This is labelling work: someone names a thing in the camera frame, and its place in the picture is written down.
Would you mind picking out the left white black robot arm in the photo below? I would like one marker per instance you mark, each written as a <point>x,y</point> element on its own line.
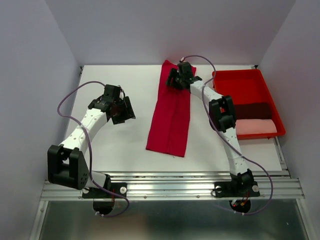
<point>66,164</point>

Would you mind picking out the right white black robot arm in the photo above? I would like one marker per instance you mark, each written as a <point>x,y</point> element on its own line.
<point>222,118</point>

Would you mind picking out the pink rolled t-shirt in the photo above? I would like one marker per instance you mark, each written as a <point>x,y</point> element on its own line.
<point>255,126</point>

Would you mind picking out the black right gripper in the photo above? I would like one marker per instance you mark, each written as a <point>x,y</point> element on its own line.
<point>172,73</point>

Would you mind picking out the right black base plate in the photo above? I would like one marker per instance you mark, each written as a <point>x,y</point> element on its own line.
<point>230,189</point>

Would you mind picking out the red plastic bin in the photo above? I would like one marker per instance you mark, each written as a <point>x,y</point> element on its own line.
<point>246,87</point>

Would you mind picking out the dark maroon rolled t-shirt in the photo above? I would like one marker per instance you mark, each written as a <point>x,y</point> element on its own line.
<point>258,110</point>

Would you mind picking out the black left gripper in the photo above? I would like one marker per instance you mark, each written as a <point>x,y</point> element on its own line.
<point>116,120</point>

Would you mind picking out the red t-shirt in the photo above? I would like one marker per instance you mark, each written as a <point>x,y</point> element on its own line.
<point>169,128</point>

